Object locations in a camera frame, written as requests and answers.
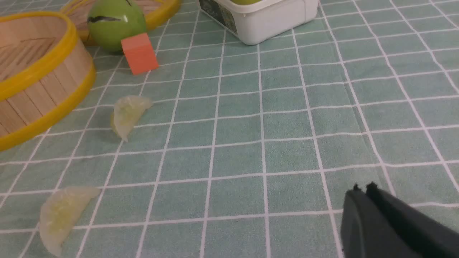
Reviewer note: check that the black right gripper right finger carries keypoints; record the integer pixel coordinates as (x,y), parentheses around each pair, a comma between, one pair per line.
(424,235)

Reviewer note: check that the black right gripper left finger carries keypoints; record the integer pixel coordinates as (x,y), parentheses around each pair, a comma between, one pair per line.
(366,233)

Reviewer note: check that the pale green dumpling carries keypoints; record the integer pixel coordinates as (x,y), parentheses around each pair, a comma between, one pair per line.
(126,113)
(60,213)

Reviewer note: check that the bamboo steamer lid yellow rim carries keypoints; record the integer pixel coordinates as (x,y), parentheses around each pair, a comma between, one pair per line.
(156,12)

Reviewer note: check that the bamboo steamer tray yellow rim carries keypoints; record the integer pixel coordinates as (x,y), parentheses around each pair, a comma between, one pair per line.
(46,71)

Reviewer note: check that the green checkered tablecloth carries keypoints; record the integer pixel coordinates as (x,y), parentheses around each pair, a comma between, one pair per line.
(247,151)

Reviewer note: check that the white box green lid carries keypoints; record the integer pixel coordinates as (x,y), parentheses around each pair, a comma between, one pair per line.
(256,22)

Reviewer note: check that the orange foam cube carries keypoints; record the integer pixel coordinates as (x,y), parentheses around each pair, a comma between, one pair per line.
(139,53)

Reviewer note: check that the green toy apple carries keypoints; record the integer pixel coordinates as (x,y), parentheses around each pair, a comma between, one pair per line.
(111,21)

